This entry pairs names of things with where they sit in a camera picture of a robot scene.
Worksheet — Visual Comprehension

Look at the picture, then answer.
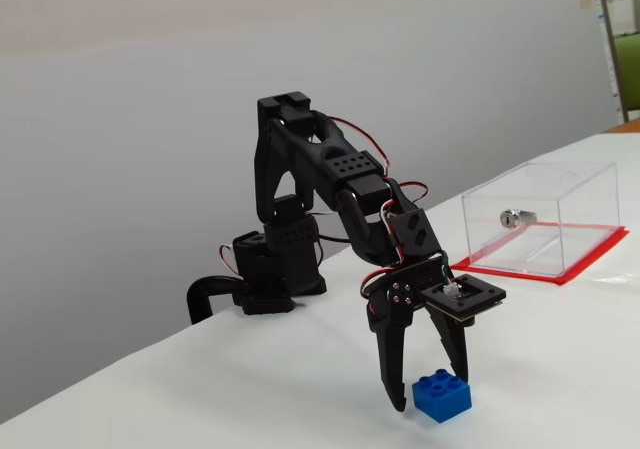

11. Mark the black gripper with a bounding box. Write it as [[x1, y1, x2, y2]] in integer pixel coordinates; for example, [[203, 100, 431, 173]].
[[367, 207, 471, 413]]

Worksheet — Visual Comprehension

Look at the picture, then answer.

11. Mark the blue lego brick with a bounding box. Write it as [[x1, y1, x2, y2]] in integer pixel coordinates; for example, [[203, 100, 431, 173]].
[[410, 368, 474, 424]]

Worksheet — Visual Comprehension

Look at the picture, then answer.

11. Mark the transparent plastic box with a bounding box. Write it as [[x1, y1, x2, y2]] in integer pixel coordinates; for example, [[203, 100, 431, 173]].
[[460, 161, 621, 278]]

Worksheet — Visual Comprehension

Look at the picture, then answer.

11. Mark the white box on shelf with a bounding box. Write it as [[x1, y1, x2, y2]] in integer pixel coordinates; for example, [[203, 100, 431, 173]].
[[609, 0, 637, 35]]

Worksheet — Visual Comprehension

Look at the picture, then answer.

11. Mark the silver metal cam lock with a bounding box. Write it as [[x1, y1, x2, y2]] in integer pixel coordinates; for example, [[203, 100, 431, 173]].
[[499, 208, 539, 229]]

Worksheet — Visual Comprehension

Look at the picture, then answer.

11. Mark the red square mat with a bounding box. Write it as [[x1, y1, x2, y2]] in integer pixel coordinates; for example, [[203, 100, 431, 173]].
[[449, 223, 630, 286]]

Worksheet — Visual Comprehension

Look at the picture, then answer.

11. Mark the black table clamp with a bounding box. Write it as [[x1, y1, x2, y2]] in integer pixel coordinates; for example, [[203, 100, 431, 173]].
[[186, 274, 246, 326]]

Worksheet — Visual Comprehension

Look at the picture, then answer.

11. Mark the wooden background tabletop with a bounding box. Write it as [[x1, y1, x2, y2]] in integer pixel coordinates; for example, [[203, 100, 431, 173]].
[[607, 117, 640, 135]]

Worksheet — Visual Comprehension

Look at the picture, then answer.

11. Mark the green background object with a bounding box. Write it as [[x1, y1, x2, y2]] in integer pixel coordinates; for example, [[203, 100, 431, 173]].
[[613, 36, 640, 120]]

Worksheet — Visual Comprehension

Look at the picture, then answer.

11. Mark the black wrist camera board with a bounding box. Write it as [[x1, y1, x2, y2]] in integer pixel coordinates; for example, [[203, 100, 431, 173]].
[[419, 272, 507, 328]]

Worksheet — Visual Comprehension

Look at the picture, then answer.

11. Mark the red white black servo wire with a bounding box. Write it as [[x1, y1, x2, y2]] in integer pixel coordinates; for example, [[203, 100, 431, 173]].
[[327, 115, 431, 270]]

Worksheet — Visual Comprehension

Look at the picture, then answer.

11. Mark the red white base wire loop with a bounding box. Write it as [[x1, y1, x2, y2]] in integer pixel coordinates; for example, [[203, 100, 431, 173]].
[[219, 245, 242, 276]]

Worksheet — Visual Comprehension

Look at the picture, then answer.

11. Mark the metal shelf post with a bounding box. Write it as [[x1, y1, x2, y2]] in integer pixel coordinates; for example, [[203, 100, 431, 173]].
[[597, 0, 631, 125]]

